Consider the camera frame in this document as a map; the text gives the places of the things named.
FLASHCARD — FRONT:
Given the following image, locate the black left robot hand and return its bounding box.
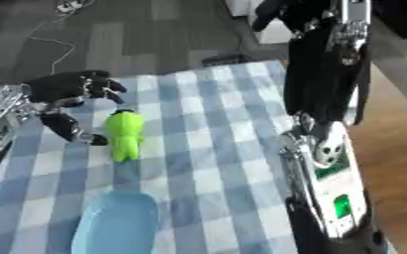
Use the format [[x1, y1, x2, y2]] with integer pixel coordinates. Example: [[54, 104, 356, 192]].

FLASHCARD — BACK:
[[21, 69, 129, 147]]

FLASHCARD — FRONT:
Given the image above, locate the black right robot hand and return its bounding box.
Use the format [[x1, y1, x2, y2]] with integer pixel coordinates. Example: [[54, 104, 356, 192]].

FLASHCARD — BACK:
[[250, 0, 372, 127]]

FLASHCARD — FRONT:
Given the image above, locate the white box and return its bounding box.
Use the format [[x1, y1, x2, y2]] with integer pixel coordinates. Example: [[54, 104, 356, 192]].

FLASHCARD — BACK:
[[222, 0, 296, 46]]

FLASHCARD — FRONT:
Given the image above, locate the green toy figure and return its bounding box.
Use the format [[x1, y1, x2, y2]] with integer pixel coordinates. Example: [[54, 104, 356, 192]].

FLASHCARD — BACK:
[[104, 108, 148, 164]]

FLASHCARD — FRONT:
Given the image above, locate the black flat object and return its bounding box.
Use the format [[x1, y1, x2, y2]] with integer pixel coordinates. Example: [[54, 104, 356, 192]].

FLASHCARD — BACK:
[[200, 53, 256, 68]]

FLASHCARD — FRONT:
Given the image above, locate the light blue plastic bowl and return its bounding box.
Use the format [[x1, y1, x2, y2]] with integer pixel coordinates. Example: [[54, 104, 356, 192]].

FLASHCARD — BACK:
[[69, 190, 162, 254]]

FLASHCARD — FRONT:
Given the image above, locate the white cable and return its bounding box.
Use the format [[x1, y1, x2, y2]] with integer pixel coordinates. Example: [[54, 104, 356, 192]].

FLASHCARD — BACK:
[[24, 0, 99, 76]]

